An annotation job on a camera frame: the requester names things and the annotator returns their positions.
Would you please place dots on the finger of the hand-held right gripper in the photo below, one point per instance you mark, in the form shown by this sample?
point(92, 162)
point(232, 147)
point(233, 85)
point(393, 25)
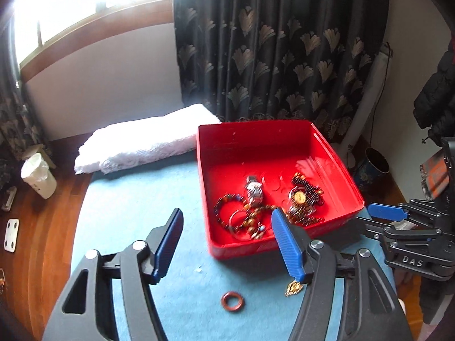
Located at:
point(387, 211)
point(401, 234)

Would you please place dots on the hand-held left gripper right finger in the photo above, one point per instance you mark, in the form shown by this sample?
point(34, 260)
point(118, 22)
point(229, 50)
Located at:
point(288, 245)

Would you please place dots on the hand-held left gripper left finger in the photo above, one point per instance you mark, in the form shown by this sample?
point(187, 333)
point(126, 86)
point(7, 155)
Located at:
point(167, 245)

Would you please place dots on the gold ornate pendant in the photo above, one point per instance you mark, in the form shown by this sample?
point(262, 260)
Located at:
point(293, 287)

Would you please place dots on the yellow amber pendant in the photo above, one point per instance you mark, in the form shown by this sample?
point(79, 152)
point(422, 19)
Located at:
point(298, 197)

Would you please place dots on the silver bangle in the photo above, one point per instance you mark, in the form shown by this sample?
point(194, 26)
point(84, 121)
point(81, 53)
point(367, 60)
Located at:
point(231, 225)

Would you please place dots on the silver metal watch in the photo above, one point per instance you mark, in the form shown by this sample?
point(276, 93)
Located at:
point(254, 190)

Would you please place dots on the red rectangular box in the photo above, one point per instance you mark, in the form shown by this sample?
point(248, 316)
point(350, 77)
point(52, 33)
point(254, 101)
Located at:
point(248, 149)

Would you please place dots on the dark floral pot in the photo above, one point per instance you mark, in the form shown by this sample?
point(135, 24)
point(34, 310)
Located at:
point(369, 177)

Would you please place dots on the orange black box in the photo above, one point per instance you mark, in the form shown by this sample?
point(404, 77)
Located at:
point(435, 177)

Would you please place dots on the blue table cloth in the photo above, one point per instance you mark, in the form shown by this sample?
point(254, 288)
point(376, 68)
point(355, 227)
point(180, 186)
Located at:
point(117, 202)

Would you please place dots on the white lace cloth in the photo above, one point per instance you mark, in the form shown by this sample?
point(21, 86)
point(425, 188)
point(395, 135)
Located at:
point(149, 138)

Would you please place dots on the white leaning pole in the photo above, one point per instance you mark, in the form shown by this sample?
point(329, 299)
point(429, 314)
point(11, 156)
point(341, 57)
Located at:
point(373, 85)

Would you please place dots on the black jacket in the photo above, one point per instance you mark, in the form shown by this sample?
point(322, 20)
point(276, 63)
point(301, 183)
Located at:
point(437, 92)

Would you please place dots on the white trash bin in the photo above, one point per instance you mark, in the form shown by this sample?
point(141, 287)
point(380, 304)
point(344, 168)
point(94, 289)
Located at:
point(39, 181)

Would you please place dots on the white bathroom scale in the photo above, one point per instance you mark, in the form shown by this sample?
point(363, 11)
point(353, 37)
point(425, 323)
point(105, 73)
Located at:
point(11, 236)

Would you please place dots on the white power strip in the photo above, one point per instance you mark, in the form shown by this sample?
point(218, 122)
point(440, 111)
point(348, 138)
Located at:
point(9, 199)

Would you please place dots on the dark patterned side curtain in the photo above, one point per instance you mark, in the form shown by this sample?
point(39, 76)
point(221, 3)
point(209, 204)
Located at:
point(14, 120)

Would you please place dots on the dark leaf-pattern curtain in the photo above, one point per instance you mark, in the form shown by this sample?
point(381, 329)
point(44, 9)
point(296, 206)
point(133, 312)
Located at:
point(266, 42)

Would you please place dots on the wooden framed window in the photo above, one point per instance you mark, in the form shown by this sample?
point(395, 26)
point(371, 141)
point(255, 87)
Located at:
point(89, 0)

